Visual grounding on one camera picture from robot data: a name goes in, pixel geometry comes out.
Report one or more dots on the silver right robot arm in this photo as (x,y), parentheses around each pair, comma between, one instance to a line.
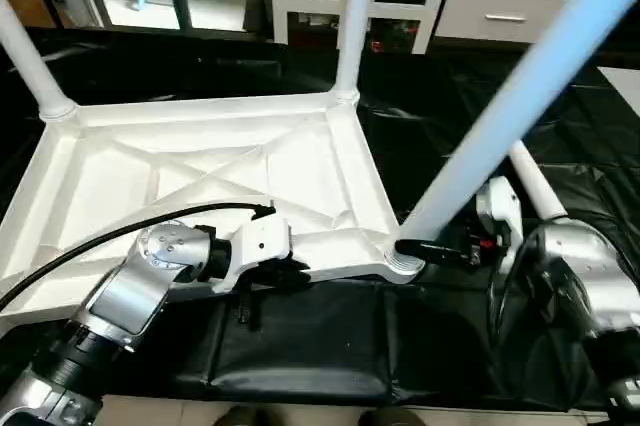
(580,276)

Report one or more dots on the white flat board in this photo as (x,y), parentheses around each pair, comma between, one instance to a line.
(628,81)

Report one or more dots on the white plastic table leg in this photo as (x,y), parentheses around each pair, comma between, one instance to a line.
(535,181)
(355,16)
(520,96)
(30,56)

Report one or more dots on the black work mat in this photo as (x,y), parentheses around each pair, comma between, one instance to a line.
(320,346)

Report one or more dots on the white plastic table top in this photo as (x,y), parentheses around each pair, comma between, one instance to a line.
(200,166)

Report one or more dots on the black left robot foot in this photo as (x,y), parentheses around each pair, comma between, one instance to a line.
(240,417)

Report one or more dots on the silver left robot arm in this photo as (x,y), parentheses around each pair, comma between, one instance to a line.
(120,306)

